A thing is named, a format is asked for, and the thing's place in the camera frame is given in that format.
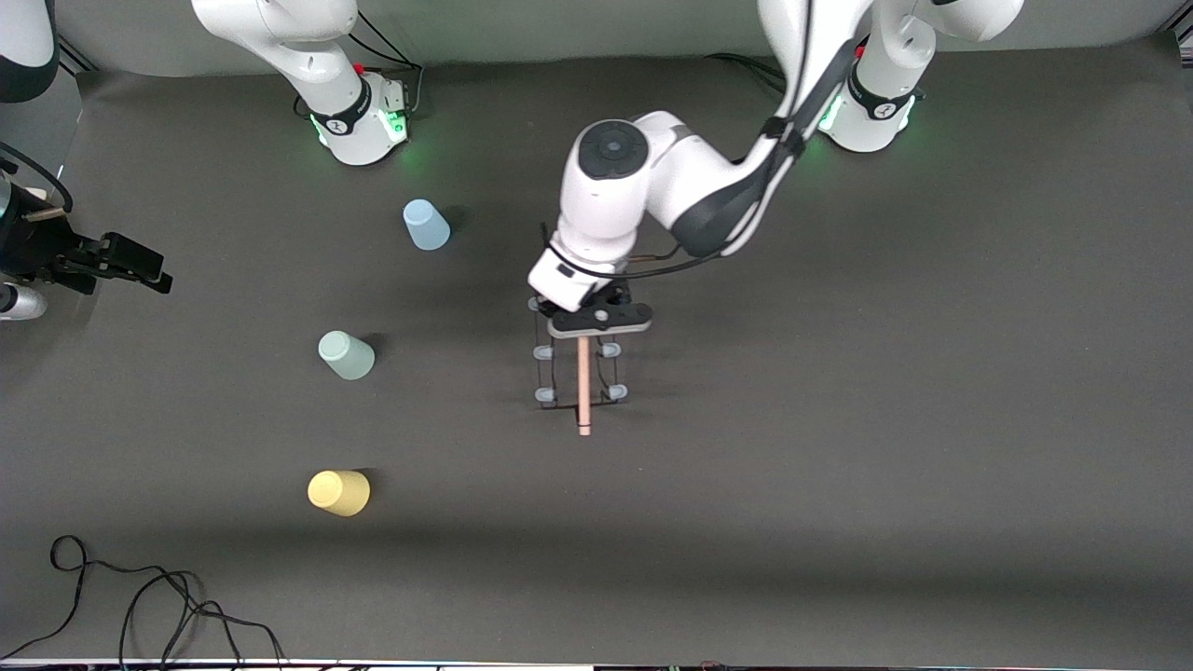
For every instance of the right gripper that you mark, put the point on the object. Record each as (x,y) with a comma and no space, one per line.
(37,250)

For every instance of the light blue plastic cup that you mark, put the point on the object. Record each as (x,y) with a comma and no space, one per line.
(426,226)

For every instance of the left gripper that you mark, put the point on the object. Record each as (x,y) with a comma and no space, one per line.
(610,296)

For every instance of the dark grey table cloth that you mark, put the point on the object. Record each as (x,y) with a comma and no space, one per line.
(839,373)

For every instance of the pale green plastic cup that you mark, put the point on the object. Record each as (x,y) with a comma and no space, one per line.
(347,356)

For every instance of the yellow plastic cup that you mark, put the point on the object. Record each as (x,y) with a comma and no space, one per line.
(338,493)

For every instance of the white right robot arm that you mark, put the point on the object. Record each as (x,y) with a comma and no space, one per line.
(317,56)

